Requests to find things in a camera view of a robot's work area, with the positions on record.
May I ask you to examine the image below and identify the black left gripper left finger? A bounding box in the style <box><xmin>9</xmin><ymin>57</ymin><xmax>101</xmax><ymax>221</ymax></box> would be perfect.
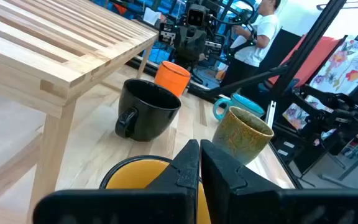
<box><xmin>32</xmin><ymin>139</ymin><xmax>201</xmax><ymax>224</ymax></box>

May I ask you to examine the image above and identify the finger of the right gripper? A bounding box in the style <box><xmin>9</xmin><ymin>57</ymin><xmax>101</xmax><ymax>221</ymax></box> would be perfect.
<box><xmin>174</xmin><ymin>27</ymin><xmax>193</xmax><ymax>63</ymax></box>
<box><xmin>191</xmin><ymin>27</ymin><xmax>208</xmax><ymax>63</ymax></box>

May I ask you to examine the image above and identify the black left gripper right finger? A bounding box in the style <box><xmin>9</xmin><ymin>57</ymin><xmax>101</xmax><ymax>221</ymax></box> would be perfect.
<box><xmin>200</xmin><ymin>139</ymin><xmax>358</xmax><ymax>224</ymax></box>

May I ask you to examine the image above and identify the orange ceramic mug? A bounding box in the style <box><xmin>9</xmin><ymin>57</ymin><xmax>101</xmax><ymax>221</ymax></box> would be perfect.
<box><xmin>154</xmin><ymin>60</ymin><xmax>192</xmax><ymax>98</ymax></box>

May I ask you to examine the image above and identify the yellow speckled mug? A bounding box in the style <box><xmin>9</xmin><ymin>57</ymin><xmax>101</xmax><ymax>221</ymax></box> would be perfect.
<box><xmin>99</xmin><ymin>154</ymin><xmax>211</xmax><ymax>224</ymax></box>

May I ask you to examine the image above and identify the green brown glazed mug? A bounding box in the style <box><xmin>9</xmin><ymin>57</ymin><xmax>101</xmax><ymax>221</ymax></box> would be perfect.
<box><xmin>211</xmin><ymin>106</ymin><xmax>275</xmax><ymax>166</ymax></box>

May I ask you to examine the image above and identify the black ceramic mug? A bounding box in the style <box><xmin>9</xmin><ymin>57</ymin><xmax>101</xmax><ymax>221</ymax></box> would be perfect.
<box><xmin>114</xmin><ymin>78</ymin><xmax>182</xmax><ymax>142</ymax></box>

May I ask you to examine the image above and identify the white box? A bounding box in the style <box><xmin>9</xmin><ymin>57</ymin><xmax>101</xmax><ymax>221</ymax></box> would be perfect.
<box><xmin>142</xmin><ymin>7</ymin><xmax>162</xmax><ymax>26</ymax></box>

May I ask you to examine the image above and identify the person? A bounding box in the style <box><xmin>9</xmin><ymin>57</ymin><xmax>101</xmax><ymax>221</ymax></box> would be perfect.
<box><xmin>219</xmin><ymin>0</ymin><xmax>282</xmax><ymax>88</ymax></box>

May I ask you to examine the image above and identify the teal ceramic mug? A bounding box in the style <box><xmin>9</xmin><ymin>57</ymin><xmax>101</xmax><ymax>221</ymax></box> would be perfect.
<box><xmin>212</xmin><ymin>92</ymin><xmax>265</xmax><ymax>121</ymax></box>

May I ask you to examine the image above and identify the red orange panel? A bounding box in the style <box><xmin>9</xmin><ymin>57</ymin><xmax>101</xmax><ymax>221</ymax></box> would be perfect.
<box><xmin>267</xmin><ymin>34</ymin><xmax>347</xmax><ymax>88</ymax></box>

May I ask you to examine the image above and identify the black equipment beside table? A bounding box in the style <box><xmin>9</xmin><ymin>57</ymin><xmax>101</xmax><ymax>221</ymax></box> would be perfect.
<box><xmin>287</xmin><ymin>83</ymin><xmax>358</xmax><ymax>156</ymax></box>

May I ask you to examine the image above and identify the light wooden slatted rack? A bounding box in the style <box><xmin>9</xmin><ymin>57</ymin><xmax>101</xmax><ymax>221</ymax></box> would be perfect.
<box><xmin>0</xmin><ymin>0</ymin><xmax>160</xmax><ymax>224</ymax></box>

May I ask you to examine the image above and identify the floral printed cloth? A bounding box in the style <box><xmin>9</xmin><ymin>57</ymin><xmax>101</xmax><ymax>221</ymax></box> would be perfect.
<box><xmin>282</xmin><ymin>39</ymin><xmax>358</xmax><ymax>131</ymax></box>

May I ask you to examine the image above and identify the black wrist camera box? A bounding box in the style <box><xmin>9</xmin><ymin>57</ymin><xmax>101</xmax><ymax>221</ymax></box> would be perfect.
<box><xmin>186</xmin><ymin>4</ymin><xmax>207</xmax><ymax>27</ymax></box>

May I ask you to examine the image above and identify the black frame strut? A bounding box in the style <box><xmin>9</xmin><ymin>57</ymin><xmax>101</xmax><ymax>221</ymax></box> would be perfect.
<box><xmin>197</xmin><ymin>64</ymin><xmax>289</xmax><ymax>98</ymax></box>

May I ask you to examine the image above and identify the white metal bracket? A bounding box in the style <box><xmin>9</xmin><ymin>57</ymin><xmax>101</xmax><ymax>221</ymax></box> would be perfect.
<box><xmin>264</xmin><ymin>100</ymin><xmax>277</xmax><ymax>129</ymax></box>

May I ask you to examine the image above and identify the black frame post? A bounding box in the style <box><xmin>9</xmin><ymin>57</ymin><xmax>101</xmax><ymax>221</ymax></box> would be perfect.
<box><xmin>270</xmin><ymin>0</ymin><xmax>348</xmax><ymax>100</ymax></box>

